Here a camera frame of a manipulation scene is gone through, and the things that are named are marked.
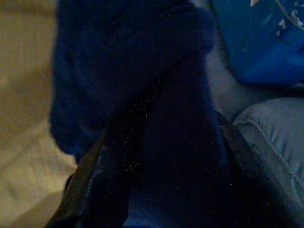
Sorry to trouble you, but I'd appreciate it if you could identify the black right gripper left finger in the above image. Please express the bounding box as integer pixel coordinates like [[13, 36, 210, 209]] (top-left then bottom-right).
[[45, 128, 130, 228]]

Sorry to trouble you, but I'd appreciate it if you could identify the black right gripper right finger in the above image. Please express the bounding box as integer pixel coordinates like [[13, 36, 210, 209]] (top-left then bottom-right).
[[213, 111, 304, 228]]

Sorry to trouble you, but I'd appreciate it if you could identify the blue shirt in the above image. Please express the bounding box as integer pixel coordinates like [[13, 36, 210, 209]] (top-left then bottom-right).
[[49, 0, 238, 228]]

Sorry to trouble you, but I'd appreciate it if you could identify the light grey quilted cushion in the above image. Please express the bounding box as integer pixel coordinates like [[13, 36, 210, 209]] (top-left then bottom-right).
[[232, 96, 304, 188]]

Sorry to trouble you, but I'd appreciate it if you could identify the blue flower print bag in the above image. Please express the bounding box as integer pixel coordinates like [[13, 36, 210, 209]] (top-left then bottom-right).
[[210, 0, 304, 90]]

